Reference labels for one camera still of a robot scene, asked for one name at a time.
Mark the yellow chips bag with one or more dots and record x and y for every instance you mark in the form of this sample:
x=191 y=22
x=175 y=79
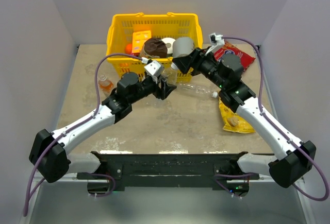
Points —
x=233 y=122

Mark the yellow plastic shopping basket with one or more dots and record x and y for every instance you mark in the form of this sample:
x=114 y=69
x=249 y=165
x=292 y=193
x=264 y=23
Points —
x=170 y=25

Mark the clear bottle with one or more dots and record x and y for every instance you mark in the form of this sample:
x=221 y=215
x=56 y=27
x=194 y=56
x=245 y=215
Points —
x=170 y=75
x=198 y=91

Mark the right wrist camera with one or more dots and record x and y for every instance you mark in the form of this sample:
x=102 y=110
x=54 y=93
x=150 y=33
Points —
x=216 y=40

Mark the grey tape roll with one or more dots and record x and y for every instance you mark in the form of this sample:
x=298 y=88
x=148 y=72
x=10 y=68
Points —
x=182 y=46

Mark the brown wrapped package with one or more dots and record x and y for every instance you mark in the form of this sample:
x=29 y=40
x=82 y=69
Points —
x=154 y=48

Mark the red snack bag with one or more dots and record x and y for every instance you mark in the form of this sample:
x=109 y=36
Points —
x=228 y=48

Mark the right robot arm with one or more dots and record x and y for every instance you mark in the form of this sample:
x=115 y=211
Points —
x=289 y=162

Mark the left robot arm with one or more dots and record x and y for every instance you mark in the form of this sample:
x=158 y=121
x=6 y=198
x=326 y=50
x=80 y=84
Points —
x=50 y=150

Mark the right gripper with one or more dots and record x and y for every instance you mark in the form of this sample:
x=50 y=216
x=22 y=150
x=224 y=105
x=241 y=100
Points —
x=198 y=55

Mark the white tape roll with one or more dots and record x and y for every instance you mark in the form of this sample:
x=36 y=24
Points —
x=169 y=45

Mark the orange ball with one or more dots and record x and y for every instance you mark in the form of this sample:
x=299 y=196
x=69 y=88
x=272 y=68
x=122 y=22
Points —
x=128 y=49

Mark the orange tea bottle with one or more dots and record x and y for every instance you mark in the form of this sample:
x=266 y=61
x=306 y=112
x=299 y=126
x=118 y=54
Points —
x=105 y=84

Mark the orange juice carton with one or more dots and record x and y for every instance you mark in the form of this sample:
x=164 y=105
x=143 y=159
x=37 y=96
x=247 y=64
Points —
x=138 y=40

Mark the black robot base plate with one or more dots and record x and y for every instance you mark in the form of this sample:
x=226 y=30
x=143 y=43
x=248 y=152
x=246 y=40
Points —
x=119 y=171

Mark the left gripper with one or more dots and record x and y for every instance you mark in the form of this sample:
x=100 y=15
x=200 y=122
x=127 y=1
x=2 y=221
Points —
x=162 y=92

